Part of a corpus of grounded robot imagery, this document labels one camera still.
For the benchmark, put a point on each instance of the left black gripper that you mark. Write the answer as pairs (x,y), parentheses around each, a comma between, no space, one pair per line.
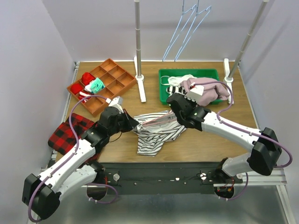
(127,118)

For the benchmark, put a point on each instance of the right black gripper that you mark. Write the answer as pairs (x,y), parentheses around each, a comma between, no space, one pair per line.
(194,103)

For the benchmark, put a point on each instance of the thin striped tank top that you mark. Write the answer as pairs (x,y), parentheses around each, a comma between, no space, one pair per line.
(151,138)

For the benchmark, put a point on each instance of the pink wire hanger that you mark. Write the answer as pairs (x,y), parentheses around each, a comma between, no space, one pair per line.
(161,120)

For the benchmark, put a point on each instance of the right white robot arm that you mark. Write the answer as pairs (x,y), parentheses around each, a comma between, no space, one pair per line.
(262,147)

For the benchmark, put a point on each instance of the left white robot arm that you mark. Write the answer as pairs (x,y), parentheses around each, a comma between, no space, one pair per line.
(43,193)

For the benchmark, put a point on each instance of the wide striped garment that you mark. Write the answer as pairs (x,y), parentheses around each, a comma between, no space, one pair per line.
(174,84)

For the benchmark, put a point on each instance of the mauve pink garment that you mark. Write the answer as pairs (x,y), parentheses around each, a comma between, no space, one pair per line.
(212,89)

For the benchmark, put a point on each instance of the green plastic bin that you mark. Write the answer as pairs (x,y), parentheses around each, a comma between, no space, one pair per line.
(164,74)

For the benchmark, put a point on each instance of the left white rack foot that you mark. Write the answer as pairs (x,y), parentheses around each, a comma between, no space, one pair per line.
(140,79)

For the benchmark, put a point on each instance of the white rack foot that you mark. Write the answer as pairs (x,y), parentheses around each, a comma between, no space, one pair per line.
(227,80)
(140,79)

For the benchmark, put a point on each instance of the orange compartment tray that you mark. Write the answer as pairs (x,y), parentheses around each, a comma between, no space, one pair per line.
(118,78)

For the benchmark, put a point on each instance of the teal white sock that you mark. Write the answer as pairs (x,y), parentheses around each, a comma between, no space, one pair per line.
(95,86)

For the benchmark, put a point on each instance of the right white rack foot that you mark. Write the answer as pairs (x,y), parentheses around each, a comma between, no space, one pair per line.
(227,80)

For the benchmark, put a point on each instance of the red white striped sock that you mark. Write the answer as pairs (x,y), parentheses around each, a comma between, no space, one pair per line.
(83,96)

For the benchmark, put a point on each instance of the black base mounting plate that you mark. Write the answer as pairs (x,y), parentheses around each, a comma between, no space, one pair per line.
(161,178)

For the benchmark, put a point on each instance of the upper red sock ball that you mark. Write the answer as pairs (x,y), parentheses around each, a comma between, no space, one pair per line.
(87,78)

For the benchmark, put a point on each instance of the red sock ball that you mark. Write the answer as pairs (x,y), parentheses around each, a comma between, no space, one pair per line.
(76,88)
(87,78)

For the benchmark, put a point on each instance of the lower red sock ball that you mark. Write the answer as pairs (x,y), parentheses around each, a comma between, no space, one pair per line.
(76,88)

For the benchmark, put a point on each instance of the red black plaid shirt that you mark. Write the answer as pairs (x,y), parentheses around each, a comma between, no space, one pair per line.
(63,139)

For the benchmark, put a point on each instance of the left metal rack pole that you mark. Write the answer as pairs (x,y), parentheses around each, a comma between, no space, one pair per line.
(137,58)

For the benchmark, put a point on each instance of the metal rack pole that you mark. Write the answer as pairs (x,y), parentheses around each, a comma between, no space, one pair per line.
(137,58)
(248,37)

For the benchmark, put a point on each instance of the right metal rack pole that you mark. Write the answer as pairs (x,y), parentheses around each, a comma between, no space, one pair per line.
(248,37)

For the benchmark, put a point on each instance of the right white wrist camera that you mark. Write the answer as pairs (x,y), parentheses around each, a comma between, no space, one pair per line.
(195,93)

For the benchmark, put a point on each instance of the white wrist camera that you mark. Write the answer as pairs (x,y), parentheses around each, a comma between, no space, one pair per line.
(195,93)
(115,102)

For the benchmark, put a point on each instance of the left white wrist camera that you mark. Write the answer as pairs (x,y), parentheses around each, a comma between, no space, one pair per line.
(115,102)

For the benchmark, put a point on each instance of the right blue wire hanger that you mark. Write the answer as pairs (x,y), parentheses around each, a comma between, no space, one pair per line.
(191,28)

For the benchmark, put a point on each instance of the blue wire hanger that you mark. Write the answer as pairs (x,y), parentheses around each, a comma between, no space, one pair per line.
(182,22)
(191,28)

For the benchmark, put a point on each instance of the left blue wire hanger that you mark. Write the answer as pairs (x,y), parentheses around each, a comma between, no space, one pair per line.
(182,22)

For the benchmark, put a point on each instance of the aluminium frame rail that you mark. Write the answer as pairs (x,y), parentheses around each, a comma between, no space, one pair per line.
(277,177)

